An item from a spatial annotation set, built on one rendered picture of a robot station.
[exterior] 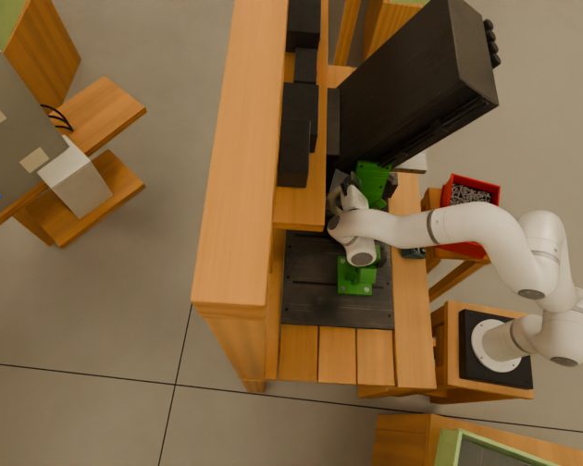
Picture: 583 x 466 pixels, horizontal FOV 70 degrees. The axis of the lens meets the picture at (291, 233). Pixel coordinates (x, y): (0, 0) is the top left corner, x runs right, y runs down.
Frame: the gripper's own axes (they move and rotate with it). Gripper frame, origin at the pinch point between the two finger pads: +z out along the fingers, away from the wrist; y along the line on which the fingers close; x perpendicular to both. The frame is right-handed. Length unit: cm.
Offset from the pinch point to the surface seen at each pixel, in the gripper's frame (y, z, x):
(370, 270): -16.4, -23.3, 6.2
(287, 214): 30.8, -36.0, 1.6
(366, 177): -4.2, 4.6, -4.0
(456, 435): -62, -64, 7
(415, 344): -52, -34, 11
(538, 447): -98, -62, -8
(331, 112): 11.4, 27.3, -2.2
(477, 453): -77, -66, 7
